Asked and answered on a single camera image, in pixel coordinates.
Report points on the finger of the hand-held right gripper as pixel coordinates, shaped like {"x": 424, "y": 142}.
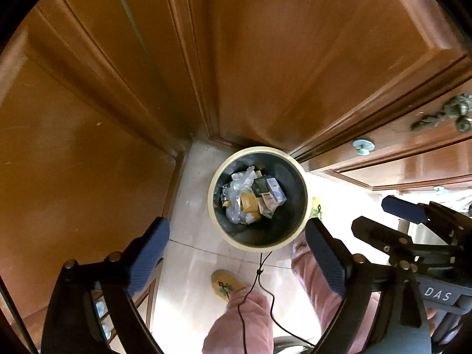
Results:
{"x": 403, "y": 208}
{"x": 379, "y": 234}

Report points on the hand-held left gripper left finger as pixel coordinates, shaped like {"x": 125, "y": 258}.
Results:
{"x": 147, "y": 258}

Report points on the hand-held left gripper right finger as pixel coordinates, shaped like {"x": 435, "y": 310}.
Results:
{"x": 324, "y": 258}

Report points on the cream rimmed trash bin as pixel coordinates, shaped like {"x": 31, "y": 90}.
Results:
{"x": 287, "y": 221}

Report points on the brown carton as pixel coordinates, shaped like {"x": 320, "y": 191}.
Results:
{"x": 266, "y": 208}

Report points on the white blue milk carton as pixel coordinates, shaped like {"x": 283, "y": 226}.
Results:
{"x": 276, "y": 191}

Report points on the yellow cracker bag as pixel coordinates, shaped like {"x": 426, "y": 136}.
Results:
{"x": 247, "y": 202}

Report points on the dark green carton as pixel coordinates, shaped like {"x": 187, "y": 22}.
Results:
{"x": 261, "y": 186}

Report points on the large clear plastic bag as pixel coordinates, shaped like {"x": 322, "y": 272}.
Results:
{"x": 233, "y": 191}

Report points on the round metal cabinet knob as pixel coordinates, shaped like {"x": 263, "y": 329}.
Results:
{"x": 362, "y": 146}
{"x": 440, "y": 189}

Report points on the yellow slipper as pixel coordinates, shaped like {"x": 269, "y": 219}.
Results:
{"x": 226, "y": 285}
{"x": 316, "y": 208}

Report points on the person's left leg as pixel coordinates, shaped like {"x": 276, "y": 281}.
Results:
{"x": 239, "y": 324}

